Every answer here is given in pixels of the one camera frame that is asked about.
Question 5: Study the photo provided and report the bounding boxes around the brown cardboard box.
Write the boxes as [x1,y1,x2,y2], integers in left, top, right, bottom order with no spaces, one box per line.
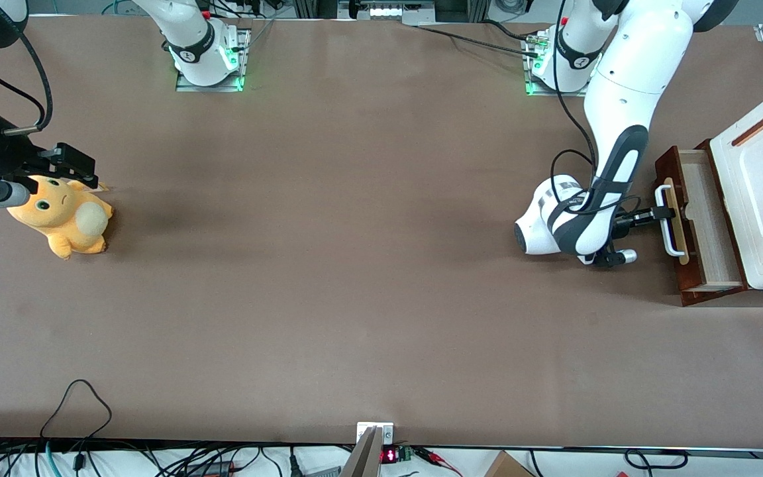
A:
[483,450,536,477]

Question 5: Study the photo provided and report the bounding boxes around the red clip lead wires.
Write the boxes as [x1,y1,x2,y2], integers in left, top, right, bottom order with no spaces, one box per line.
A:
[413,447,463,476]

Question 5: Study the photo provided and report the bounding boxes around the white drawer handle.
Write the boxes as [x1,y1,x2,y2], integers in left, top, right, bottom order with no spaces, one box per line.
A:
[654,185,686,258]

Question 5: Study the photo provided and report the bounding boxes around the white power strip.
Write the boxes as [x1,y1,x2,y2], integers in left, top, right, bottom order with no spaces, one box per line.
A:
[338,0,436,26]

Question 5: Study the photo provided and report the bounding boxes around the dark wooden drawer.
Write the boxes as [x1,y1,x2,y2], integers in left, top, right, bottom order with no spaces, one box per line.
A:
[654,146,748,293]

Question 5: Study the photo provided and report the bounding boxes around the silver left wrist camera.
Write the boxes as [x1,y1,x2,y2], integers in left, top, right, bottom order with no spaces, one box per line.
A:
[584,249,638,267]

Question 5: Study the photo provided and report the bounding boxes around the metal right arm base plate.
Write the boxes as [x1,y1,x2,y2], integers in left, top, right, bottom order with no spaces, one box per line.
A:
[176,28,250,93]

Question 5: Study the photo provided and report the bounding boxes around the orange plush toy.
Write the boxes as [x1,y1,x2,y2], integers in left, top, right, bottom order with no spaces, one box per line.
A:
[6,174,115,260]

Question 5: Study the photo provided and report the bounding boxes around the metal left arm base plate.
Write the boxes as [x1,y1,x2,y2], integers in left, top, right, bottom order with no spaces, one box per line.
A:
[523,30,596,97]

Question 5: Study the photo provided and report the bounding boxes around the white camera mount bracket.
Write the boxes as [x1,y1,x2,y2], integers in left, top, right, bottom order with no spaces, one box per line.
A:
[356,422,395,446]

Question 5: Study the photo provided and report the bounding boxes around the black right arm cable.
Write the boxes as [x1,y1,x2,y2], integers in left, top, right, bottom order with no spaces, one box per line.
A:
[0,30,53,136]

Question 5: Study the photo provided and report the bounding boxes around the black power adapter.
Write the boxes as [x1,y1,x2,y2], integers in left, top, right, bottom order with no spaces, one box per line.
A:
[185,460,235,476]

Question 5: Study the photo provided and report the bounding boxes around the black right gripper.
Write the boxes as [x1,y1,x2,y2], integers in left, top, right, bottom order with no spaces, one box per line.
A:
[0,117,100,191]

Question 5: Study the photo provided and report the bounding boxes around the black coiled floor cable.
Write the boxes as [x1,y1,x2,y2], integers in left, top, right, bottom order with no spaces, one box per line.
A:
[623,449,689,470]

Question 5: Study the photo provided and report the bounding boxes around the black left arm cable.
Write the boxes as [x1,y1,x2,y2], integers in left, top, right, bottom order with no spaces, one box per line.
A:
[549,0,642,217]

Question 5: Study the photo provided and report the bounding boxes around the grey camera mount pole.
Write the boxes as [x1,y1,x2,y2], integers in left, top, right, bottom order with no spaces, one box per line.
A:
[340,427,383,477]

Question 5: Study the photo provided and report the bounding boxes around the black cable to arm base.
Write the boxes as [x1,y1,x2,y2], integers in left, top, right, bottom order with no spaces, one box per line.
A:
[413,20,542,59]

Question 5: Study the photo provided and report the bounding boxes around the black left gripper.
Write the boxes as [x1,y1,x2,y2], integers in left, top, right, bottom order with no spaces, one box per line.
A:
[611,206,678,240]

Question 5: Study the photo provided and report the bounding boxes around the black looped table cable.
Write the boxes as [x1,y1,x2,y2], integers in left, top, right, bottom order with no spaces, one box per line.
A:
[39,378,113,441]

